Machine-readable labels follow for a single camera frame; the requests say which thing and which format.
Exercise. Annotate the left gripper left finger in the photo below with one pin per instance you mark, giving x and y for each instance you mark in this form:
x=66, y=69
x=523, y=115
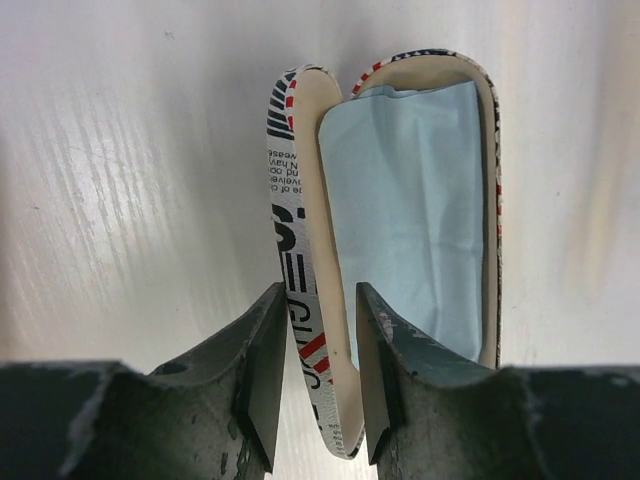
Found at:
x=210, y=413

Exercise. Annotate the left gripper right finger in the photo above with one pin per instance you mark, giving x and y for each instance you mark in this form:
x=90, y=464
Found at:
x=433, y=414

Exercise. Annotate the flag print glasses case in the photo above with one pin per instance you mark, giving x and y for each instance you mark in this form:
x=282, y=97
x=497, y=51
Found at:
x=308, y=258

